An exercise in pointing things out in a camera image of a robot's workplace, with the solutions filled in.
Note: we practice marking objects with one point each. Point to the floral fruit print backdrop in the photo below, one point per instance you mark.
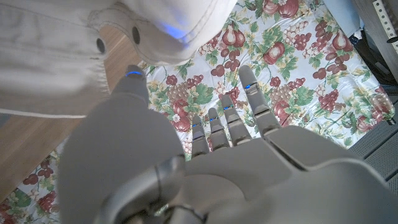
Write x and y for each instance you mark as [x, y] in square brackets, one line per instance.
[304, 77]

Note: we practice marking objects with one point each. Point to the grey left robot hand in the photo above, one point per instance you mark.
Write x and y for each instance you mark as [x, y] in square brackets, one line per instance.
[217, 180]

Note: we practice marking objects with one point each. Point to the slotted metal rail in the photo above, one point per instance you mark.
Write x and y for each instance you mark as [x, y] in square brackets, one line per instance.
[387, 21]

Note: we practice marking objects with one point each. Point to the pale grey column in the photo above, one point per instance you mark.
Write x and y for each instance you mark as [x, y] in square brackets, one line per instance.
[342, 14]

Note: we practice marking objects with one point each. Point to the beige jacket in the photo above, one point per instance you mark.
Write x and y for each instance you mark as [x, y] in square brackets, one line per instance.
[46, 62]

